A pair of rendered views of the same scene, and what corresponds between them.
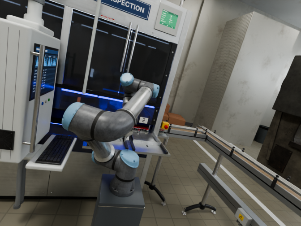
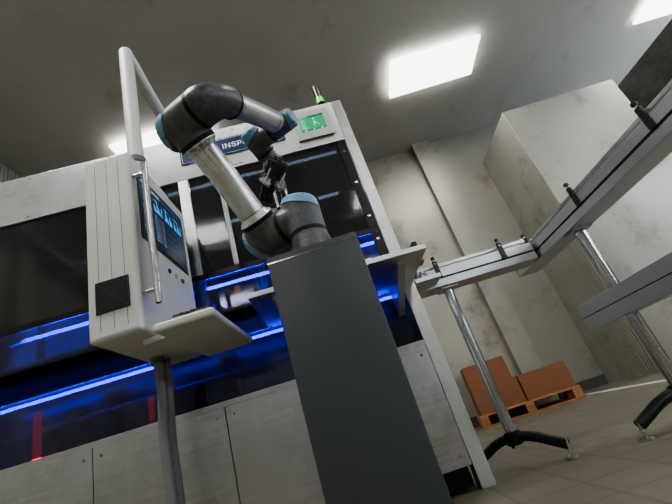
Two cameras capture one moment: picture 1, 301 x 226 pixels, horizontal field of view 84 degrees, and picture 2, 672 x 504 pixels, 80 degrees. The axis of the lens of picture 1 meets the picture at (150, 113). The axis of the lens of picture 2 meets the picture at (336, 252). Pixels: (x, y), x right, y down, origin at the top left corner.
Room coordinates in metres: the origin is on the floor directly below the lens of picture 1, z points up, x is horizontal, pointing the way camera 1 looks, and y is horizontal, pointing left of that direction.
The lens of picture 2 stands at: (-0.15, -0.26, 0.31)
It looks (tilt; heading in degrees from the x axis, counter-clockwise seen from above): 25 degrees up; 14
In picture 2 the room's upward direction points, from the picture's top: 18 degrees counter-clockwise
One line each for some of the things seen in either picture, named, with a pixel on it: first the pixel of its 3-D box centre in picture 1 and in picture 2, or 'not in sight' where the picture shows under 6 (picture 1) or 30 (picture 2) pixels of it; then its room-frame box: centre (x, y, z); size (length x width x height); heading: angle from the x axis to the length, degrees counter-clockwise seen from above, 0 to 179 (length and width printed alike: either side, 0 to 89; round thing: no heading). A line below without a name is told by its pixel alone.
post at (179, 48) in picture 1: (158, 119); (394, 253); (1.72, -0.10, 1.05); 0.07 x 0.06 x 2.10; 19
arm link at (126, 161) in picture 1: (126, 163); (301, 216); (0.88, 0.06, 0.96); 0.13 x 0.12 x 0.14; 80
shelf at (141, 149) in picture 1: (126, 138); (339, 291); (1.43, 0.15, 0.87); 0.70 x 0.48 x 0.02; 109
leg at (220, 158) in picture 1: (211, 181); (627, 306); (1.81, -0.90, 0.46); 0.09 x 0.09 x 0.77; 19
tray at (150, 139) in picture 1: (142, 135); not in sight; (1.55, 0.02, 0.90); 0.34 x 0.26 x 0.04; 19
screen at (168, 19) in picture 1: (168, 20); (312, 123); (1.62, 0.06, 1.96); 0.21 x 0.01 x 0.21; 109
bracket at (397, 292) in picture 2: not in sight; (401, 290); (1.50, -0.09, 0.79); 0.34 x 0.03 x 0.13; 19
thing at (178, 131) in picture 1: (180, 130); (467, 266); (1.97, -0.40, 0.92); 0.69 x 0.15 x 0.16; 109
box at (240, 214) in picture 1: (242, 217); not in sight; (1.29, -1.02, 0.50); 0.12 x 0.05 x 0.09; 19
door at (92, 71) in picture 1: (97, 56); (239, 213); (1.47, 0.56, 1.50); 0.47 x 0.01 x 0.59; 109
